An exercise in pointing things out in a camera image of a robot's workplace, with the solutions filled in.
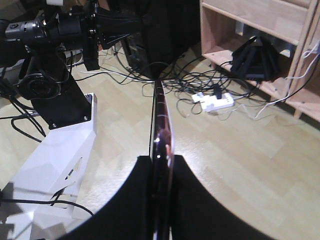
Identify black cable on base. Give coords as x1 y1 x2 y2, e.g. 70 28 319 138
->
0 197 95 216

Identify wooden shelf unit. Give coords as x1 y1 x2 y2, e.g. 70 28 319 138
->
200 0 320 120

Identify tangled black cables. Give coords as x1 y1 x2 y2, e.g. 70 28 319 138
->
107 37 316 118

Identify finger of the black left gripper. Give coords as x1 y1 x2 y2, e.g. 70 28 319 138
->
96 9 143 49

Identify white power strip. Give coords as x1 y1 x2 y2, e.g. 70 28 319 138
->
191 92 235 112

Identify white cable on floor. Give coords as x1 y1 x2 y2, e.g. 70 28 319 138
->
209 41 320 121

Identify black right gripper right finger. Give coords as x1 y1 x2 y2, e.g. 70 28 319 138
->
170 155 271 240

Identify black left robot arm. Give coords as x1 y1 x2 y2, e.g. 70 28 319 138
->
0 0 142 129

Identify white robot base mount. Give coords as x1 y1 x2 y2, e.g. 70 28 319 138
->
0 93 97 240

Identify black smartphone pink frame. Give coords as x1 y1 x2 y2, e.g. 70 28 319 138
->
149 79 174 240

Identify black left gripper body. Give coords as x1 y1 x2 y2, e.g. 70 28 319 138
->
57 0 99 71

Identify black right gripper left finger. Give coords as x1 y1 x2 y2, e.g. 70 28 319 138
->
60 156 152 240

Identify black folded stand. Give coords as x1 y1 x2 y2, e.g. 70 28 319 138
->
230 36 281 82

